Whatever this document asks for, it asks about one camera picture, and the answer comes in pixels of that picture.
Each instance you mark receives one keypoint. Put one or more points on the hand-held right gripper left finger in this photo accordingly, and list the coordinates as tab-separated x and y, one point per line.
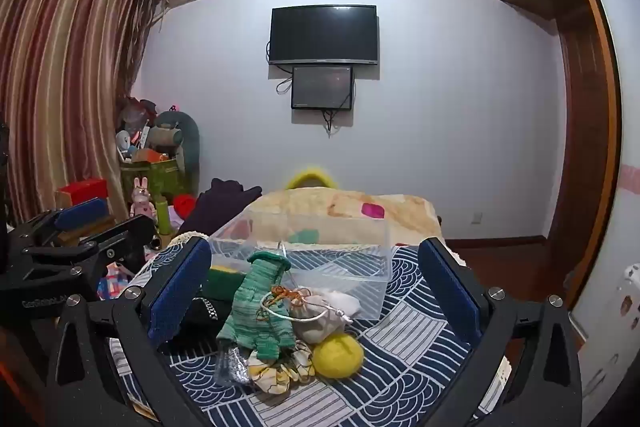
179	294

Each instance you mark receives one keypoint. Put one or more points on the colourful checked cloth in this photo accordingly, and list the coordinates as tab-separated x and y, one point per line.
114	282

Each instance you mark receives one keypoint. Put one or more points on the beige printed blanket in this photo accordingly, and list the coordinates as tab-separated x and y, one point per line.
320	202

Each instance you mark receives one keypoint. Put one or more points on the green knitted glove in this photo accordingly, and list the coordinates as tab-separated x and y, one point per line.
255	299

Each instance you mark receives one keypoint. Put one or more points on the floral fabric scrunchie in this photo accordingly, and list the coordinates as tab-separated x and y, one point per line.
280	372

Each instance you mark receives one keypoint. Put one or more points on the pile of toys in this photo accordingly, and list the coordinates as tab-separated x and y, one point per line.
137	132

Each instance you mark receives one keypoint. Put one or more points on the yellow felt ball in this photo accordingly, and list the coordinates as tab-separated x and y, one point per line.
339	356

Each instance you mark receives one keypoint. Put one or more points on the green and yellow sponge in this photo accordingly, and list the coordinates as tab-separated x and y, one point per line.
224	283

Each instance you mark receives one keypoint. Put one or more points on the green cardboard box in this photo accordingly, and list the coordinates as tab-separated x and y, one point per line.
155	179

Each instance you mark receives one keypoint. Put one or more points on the black wall television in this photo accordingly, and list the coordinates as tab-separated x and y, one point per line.
323	34

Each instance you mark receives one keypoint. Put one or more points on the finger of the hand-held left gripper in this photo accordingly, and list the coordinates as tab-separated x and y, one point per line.
122	237
80	210

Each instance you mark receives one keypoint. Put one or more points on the dark purple clothing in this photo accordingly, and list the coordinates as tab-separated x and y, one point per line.
220	202

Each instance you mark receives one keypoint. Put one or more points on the small black monitor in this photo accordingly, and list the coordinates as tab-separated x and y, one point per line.
322	88

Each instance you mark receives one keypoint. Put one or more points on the white sliding door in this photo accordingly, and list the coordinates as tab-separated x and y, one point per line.
622	132

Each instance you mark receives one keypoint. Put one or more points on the green bottle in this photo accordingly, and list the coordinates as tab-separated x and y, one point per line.
162	212

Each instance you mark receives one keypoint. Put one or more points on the red cloth item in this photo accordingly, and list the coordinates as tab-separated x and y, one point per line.
185	205

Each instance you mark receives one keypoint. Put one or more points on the clear plastic bag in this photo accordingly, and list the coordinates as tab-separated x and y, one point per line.
232	367

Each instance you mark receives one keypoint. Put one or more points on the clear plastic storage box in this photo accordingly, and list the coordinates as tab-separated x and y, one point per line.
340	269

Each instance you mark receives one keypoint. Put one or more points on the black sock with white print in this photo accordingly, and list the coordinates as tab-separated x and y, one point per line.
197	318

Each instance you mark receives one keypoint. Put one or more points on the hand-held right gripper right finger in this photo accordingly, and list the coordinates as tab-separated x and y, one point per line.
451	294

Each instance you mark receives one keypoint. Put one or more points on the cream knitted cloth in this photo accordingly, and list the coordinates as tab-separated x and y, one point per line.
187	238

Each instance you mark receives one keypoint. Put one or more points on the blue wave pattern blanket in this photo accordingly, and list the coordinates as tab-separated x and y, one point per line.
400	357

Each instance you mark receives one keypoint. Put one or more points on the striped brown curtain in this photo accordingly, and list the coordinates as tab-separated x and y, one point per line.
65	82

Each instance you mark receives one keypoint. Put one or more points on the teal cloth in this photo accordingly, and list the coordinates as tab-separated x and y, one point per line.
306	236

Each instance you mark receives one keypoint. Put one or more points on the brown wooden wardrobe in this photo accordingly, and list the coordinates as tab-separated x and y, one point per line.
585	107

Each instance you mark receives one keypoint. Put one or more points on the red box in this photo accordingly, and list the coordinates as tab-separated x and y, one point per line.
82	192

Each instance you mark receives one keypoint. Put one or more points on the white wall socket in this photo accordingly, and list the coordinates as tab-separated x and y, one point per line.
476	218

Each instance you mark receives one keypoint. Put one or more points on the grey plush pillow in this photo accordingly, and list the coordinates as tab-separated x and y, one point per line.
189	147

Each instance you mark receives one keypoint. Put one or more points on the pink bunny toy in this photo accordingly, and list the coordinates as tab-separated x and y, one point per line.
141	202

